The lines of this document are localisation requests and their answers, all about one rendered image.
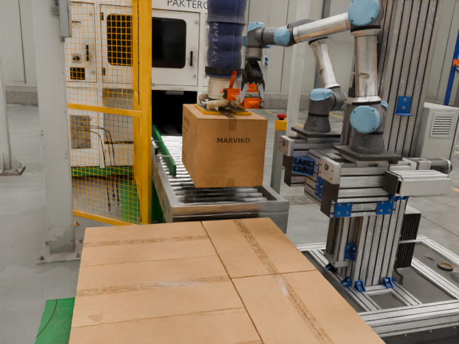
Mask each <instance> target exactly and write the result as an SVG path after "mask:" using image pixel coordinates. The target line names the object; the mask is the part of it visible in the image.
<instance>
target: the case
mask: <svg viewBox="0 0 459 344"><path fill-rule="evenodd" d="M245 110H247V111H249V112H251V115H235V114H233V113H231V112H229V111H228V110H225V111H220V115H204V114H203V113H201V112H200V111H199V110H198V109H196V108H195V107H194V104H183V113H182V163H183V165H184V166H185V168H186V170H187V172H188V174H189V176H190V178H191V180H192V181H193V183H194V185H195V187H196V188H224V187H251V186H262V183H263V174H264V159H265V150H266V135H267V126H268V120H267V119H266V118H264V117H262V116H260V115H258V114H256V113H254V112H252V111H250V110H248V109H245Z"/></svg>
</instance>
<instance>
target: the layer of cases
mask: <svg viewBox="0 0 459 344"><path fill-rule="evenodd" d="M69 344H386V343H385V342H384V341H383V340H382V339H381V338H380V337H379V336H378V335H377V334H376V333H375V332H374V331H373V330H372V329H371V327H370V326H369V325H368V324H367V323H366V322H365V321H364V320H363V319H362V317H361V316H360V315H359V314H358V313H357V312H356V311H355V310H354V309H353V308H352V307H351V306H350V305H349V303H347V301H346V300H345V299H344V298H343V297H342V296H341V295H340V294H339V293H338V292H337V290H336V289H335V288H334V287H333V286H332V285H331V284H330V283H329V282H328V281H327V280H326V279H325V277H323V275H321V273H320V272H319V271H318V270H317V269H316V268H315V267H314V266H313V265H312V263H311V262H310V261H309V260H308V259H307V258H306V257H305V256H304V254H302V252H301V251H300V250H299V249H298V248H297V247H296V246H295V245H294V244H293V243H292V242H291V241H290V240H289V239H288V237H287V236H286V235H285V234H284V233H283V232H282V231H281V230H280V229H279V228H278V226H277V225H276V224H275V223H274V222H273V221H272V220H271V219H270V218H245V219H232V220H209V221H202V222H201V221H197V222H184V223H161V224H149V225H125V226H112V227H89V228H85V235H84V240H83V249H82V254H81V262H80V268H79V277H78V282H77V287H76V296H75V301H74V310H73V315H72V324H71V330H70V338H69Z"/></svg>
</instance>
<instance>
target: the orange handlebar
mask: <svg viewBox="0 0 459 344"><path fill-rule="evenodd" d="M247 92H257V93H258V90H257V87H253V86H250V87H249V89H248V90H247ZM236 95H240V94H239V93H230V94H229V96H230V97H231V99H233V100H235V99H236ZM259 104H260V103H259V102H258V101H248V105H249V106H258V105H259Z"/></svg>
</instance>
